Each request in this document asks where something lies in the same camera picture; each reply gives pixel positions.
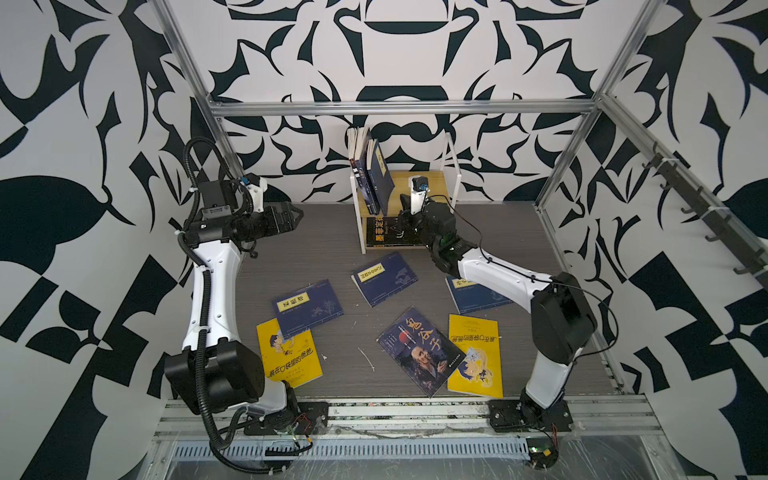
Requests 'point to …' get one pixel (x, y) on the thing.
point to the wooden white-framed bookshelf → (444, 186)
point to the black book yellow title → (379, 233)
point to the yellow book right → (480, 372)
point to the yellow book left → (292, 359)
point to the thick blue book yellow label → (379, 172)
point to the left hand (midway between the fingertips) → (285, 211)
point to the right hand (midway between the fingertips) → (402, 193)
